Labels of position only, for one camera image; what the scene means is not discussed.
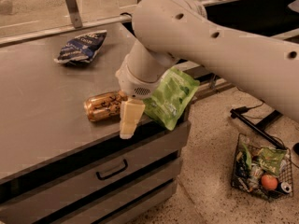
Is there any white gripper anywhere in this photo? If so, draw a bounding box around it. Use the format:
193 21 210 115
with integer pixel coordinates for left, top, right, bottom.
115 54 166 139

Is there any orange drink can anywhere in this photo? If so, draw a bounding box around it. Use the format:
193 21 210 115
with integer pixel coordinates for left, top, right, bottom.
84 91 127 122

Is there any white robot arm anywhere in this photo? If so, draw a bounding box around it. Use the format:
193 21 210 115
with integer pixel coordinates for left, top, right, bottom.
116 0 299 139

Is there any green snack bag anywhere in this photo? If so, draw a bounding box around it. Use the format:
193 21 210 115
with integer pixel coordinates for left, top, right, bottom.
144 67 200 131

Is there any blue chip bag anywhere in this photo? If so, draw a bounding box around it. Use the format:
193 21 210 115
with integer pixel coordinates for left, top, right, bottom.
55 30 107 64

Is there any green bag in basket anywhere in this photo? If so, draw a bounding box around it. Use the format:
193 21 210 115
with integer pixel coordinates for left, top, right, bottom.
258 147 287 176

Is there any blue can in basket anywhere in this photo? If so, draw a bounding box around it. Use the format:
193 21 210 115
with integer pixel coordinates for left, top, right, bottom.
277 182 292 194

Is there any grey cabinet drawer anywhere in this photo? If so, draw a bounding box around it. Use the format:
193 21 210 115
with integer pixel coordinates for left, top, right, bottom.
0 121 190 224

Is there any black floor stand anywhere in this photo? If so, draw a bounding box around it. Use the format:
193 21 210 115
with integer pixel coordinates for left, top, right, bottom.
230 106 285 149

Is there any orange fruit in basket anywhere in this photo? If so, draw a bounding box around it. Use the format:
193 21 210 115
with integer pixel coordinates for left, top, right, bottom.
261 175 278 190

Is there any black drawer handle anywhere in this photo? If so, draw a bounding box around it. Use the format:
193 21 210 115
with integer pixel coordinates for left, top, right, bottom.
95 159 128 181

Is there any metal railing bracket left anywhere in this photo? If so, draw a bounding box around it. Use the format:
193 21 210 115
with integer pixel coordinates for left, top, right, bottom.
65 0 82 28

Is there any wire basket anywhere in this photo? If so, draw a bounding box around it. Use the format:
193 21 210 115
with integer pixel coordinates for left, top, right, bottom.
231 133 293 202

